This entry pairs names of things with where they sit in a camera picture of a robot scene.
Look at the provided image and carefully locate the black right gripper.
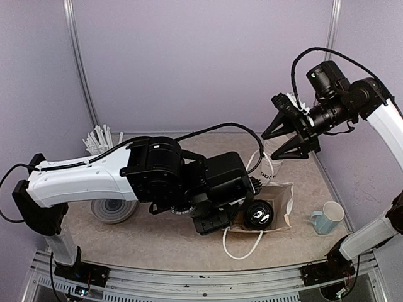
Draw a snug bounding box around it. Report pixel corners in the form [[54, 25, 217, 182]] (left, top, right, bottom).
[[264, 91, 357, 158]]

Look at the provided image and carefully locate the brown paper takeout bag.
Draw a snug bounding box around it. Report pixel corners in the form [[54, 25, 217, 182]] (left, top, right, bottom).
[[222, 180, 294, 260]]

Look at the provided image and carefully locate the aluminium front frame rail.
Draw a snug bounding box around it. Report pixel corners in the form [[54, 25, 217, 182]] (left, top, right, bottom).
[[17, 250, 388, 301]]

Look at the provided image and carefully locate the right aluminium corner post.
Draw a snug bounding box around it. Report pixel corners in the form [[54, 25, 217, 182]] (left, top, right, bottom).
[[326, 0, 342, 50]]

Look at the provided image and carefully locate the aluminium corner post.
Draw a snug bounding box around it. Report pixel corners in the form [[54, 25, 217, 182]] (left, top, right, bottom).
[[63, 0, 99, 127], [326, 0, 342, 50]]

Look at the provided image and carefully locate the black coffee cup lid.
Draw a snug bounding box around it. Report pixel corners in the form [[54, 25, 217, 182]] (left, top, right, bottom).
[[244, 201, 274, 230]]

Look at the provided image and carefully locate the stack of white paper cups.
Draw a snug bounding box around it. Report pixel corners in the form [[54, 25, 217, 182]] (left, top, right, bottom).
[[260, 137, 285, 184]]

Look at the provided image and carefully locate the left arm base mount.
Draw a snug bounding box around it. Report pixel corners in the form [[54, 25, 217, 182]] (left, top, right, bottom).
[[54, 246, 110, 288]]

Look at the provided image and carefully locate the left aluminium corner post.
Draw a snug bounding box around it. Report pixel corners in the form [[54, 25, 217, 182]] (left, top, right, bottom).
[[63, 0, 99, 127]]

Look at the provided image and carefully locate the light blue mug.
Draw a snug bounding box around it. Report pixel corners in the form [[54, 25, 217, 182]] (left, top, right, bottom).
[[309, 201, 344, 235]]

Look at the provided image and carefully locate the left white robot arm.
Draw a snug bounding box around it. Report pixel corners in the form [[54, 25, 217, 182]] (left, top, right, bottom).
[[12, 137, 262, 280]]

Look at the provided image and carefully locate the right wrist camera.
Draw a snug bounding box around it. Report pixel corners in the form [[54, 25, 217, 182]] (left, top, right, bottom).
[[271, 93, 310, 120]]

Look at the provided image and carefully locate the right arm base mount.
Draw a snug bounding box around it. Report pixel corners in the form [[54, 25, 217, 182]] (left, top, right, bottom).
[[300, 247, 356, 286]]

